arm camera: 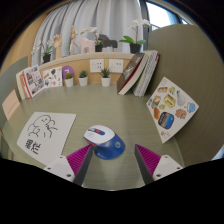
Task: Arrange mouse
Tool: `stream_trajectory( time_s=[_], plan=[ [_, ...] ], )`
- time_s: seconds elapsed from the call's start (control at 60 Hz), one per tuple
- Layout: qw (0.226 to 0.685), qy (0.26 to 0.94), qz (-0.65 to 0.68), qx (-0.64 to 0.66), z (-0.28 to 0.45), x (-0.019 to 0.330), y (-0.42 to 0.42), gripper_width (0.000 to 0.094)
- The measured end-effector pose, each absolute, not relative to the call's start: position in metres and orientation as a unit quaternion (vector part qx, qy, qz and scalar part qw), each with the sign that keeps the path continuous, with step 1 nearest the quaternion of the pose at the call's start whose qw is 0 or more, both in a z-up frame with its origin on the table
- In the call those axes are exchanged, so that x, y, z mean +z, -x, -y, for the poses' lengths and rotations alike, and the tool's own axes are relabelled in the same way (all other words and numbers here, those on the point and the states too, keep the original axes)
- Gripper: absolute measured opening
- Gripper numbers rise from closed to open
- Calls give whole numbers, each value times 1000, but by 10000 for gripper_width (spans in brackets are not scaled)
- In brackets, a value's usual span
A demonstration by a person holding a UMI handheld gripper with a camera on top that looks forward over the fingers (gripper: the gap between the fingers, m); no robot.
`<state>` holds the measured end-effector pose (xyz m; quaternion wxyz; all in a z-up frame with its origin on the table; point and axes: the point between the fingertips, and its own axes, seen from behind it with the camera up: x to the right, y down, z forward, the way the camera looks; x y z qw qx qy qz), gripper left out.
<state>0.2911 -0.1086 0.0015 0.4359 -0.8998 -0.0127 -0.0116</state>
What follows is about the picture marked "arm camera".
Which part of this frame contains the pink wooden horse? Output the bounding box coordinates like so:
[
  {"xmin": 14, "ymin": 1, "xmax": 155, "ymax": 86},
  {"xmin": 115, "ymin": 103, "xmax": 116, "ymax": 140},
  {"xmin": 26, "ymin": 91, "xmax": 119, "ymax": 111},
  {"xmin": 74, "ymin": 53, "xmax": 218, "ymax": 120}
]
[{"xmin": 78, "ymin": 37, "xmax": 96, "ymax": 54}]

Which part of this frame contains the blue and white computer mouse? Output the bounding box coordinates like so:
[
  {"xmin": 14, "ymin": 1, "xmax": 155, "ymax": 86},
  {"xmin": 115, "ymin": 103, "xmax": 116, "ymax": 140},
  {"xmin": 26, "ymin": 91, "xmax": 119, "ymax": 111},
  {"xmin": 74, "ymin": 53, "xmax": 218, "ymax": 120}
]
[{"xmin": 83, "ymin": 124, "xmax": 127, "ymax": 161}]

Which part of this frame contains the white wall socket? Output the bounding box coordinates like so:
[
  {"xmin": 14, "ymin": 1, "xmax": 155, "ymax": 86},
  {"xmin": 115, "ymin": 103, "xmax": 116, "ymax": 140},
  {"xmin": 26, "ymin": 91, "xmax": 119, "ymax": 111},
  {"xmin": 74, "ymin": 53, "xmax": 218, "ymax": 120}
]
[
  {"xmin": 108, "ymin": 58, "xmax": 125, "ymax": 74},
  {"xmin": 89, "ymin": 58, "xmax": 105, "ymax": 74}
]

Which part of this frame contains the small plant in white pot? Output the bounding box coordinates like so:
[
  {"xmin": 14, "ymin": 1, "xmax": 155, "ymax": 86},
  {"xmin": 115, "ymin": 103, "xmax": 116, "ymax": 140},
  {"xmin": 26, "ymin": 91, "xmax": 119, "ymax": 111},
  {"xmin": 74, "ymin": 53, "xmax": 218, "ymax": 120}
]
[
  {"xmin": 78, "ymin": 69, "xmax": 89, "ymax": 87},
  {"xmin": 64, "ymin": 72, "xmax": 74, "ymax": 88},
  {"xmin": 99, "ymin": 67, "xmax": 112, "ymax": 88}
]

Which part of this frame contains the white illustrated card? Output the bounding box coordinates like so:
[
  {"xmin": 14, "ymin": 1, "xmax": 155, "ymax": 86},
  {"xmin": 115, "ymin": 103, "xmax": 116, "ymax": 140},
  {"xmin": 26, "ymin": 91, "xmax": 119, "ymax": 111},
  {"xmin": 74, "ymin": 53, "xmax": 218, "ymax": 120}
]
[{"xmin": 42, "ymin": 66, "xmax": 64, "ymax": 89}]

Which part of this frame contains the red and white magazine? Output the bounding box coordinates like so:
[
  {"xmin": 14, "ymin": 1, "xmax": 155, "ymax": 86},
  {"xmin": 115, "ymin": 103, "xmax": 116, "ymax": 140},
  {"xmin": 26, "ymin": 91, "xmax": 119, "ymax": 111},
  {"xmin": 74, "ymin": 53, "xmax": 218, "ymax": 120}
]
[{"xmin": 21, "ymin": 64, "xmax": 45, "ymax": 99}]

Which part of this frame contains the beige card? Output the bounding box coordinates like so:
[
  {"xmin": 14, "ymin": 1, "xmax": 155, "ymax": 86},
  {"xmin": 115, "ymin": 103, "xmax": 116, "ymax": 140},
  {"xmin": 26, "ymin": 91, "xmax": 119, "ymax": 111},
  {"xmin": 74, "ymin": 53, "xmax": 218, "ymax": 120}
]
[{"xmin": 1, "ymin": 89, "xmax": 22, "ymax": 121}]

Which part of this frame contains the dark-framed window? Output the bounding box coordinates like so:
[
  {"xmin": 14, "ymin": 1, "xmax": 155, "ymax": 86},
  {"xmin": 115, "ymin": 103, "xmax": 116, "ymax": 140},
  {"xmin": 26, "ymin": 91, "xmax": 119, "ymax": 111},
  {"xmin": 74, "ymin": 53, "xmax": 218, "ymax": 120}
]
[{"xmin": 143, "ymin": 0, "xmax": 198, "ymax": 33}]

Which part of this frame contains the wooden hand model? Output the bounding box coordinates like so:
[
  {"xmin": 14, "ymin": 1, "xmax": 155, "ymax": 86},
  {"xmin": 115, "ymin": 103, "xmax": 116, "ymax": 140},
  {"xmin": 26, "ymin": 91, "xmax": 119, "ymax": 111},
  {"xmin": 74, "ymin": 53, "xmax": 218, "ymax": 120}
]
[{"xmin": 51, "ymin": 33, "xmax": 63, "ymax": 60}]

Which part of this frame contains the white mouse pad with drawing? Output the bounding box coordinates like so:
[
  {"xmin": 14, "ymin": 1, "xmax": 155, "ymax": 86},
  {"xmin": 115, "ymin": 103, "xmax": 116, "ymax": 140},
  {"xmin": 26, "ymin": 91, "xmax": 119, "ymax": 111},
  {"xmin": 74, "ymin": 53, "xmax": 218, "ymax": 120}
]
[{"xmin": 16, "ymin": 111, "xmax": 77, "ymax": 167}]

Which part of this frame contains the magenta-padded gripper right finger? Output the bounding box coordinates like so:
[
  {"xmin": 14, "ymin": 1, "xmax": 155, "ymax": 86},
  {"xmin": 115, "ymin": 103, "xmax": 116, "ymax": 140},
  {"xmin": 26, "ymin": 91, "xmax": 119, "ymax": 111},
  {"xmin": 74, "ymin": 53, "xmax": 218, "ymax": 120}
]
[{"xmin": 134, "ymin": 143, "xmax": 184, "ymax": 185}]

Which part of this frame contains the white orchid in black pot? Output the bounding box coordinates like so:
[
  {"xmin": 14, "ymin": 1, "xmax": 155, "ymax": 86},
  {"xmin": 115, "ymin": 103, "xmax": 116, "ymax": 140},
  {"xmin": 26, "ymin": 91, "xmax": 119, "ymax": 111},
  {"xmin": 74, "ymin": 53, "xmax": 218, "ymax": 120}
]
[
  {"xmin": 30, "ymin": 39, "xmax": 54, "ymax": 64},
  {"xmin": 118, "ymin": 18, "xmax": 152, "ymax": 55},
  {"xmin": 79, "ymin": 26, "xmax": 104, "ymax": 53}
]

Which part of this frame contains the colourful sticker sheet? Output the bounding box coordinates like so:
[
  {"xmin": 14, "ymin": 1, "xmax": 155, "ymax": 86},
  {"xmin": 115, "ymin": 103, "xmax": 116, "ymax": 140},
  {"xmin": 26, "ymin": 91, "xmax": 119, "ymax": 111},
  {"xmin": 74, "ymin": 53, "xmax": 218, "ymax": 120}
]
[{"xmin": 146, "ymin": 76, "xmax": 200, "ymax": 144}]

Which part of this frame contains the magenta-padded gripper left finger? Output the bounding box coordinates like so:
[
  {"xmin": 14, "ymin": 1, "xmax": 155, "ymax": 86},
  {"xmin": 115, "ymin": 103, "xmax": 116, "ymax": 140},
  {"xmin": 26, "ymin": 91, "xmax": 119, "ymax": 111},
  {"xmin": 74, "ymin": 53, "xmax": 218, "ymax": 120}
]
[{"xmin": 43, "ymin": 143, "xmax": 94, "ymax": 187}]

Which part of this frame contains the black wooden horse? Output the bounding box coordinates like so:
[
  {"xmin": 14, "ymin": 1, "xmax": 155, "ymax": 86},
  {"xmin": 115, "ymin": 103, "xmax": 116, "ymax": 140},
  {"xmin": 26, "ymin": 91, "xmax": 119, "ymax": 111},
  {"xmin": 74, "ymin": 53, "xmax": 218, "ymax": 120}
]
[{"xmin": 98, "ymin": 33, "xmax": 118, "ymax": 51}]

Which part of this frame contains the green desk partition panel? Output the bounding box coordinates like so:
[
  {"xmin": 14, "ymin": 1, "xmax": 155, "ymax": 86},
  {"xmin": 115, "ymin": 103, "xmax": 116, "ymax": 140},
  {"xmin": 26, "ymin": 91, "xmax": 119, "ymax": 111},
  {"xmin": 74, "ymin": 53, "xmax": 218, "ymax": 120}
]
[
  {"xmin": 0, "ymin": 55, "xmax": 29, "ymax": 131},
  {"xmin": 146, "ymin": 23, "xmax": 224, "ymax": 168}
]

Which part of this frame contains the wooden artist mannequin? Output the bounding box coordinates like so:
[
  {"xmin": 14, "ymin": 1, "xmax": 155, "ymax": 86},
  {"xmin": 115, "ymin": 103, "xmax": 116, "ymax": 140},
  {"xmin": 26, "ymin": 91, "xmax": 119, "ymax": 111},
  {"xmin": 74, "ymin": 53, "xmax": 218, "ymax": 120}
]
[{"xmin": 68, "ymin": 25, "xmax": 80, "ymax": 56}]

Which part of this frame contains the grey curtain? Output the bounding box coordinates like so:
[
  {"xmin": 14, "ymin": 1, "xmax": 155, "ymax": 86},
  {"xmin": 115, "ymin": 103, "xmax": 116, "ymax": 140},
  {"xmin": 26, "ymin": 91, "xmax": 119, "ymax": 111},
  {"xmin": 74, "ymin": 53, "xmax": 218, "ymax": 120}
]
[{"xmin": 31, "ymin": 0, "xmax": 144, "ymax": 68}]

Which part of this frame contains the white spiral-bound book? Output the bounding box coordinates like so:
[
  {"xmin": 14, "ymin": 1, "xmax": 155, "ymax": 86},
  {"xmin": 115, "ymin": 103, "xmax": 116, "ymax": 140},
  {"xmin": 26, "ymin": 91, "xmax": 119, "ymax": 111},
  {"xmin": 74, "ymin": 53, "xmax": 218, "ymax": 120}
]
[{"xmin": 132, "ymin": 49, "xmax": 160, "ymax": 98}]

